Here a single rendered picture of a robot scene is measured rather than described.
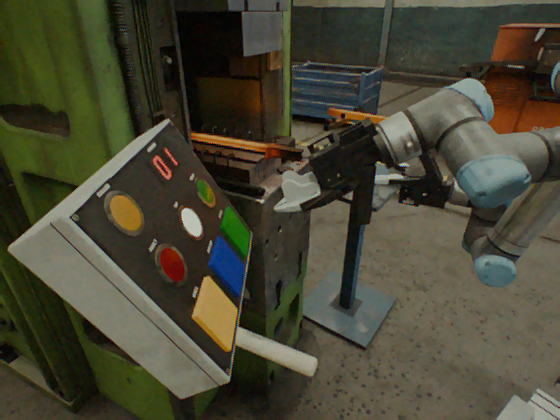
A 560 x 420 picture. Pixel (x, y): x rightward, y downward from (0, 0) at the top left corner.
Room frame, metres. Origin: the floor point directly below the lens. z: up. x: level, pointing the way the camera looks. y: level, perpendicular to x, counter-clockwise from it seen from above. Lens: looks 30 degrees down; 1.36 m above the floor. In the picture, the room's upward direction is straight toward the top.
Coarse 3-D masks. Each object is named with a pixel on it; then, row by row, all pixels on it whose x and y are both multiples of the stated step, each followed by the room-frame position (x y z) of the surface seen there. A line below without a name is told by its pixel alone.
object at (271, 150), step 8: (192, 136) 1.12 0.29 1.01; (200, 136) 1.11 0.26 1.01; (208, 136) 1.11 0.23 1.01; (232, 144) 1.05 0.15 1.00; (240, 144) 1.04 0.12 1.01; (248, 144) 1.03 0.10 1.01; (256, 144) 1.03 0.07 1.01; (264, 144) 1.03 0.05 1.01; (272, 144) 1.01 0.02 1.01; (272, 152) 0.99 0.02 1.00; (280, 152) 0.99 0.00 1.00; (288, 152) 0.97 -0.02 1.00; (296, 152) 0.95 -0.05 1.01; (296, 160) 0.95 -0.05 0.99
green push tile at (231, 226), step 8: (224, 216) 0.54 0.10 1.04; (232, 216) 0.56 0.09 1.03; (224, 224) 0.52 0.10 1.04; (232, 224) 0.54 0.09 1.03; (240, 224) 0.57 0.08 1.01; (224, 232) 0.51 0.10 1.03; (232, 232) 0.52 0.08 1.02; (240, 232) 0.55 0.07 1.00; (248, 232) 0.58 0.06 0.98; (232, 240) 0.51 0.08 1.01; (240, 240) 0.53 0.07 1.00; (248, 240) 0.55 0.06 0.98; (240, 248) 0.51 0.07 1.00
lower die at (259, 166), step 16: (192, 144) 1.08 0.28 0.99; (208, 144) 1.07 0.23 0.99; (224, 144) 1.05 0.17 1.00; (208, 160) 0.97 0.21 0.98; (224, 160) 0.97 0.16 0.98; (240, 160) 0.96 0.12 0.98; (256, 160) 0.94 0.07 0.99; (272, 160) 1.02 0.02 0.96; (224, 176) 0.93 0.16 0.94; (240, 176) 0.91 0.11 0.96; (256, 176) 0.93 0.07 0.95
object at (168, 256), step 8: (168, 248) 0.36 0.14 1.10; (160, 256) 0.34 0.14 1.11; (168, 256) 0.35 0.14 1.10; (176, 256) 0.36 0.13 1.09; (168, 264) 0.34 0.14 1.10; (176, 264) 0.35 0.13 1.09; (168, 272) 0.33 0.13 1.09; (176, 272) 0.34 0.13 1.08; (184, 272) 0.35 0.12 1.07; (176, 280) 0.33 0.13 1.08
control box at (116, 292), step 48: (144, 144) 0.48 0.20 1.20; (96, 192) 0.33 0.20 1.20; (144, 192) 0.40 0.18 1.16; (192, 192) 0.51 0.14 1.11; (48, 240) 0.28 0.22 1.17; (96, 240) 0.28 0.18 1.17; (144, 240) 0.34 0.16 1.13; (192, 240) 0.42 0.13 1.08; (96, 288) 0.28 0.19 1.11; (144, 288) 0.28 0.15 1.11; (192, 288) 0.34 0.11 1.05; (144, 336) 0.27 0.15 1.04; (192, 336) 0.28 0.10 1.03; (192, 384) 0.27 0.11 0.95
